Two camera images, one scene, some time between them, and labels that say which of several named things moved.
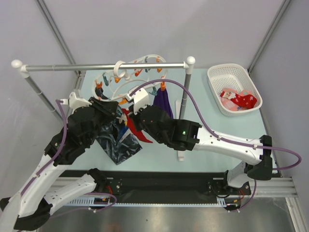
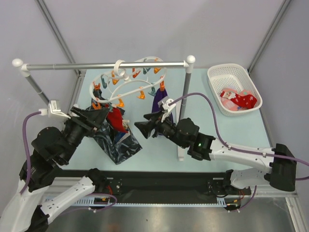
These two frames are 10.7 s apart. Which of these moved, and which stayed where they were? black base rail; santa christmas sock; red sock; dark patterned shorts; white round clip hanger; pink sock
Moved: white round clip hanger; red sock
Stayed: dark patterned shorts; black base rail; pink sock; santa christmas sock
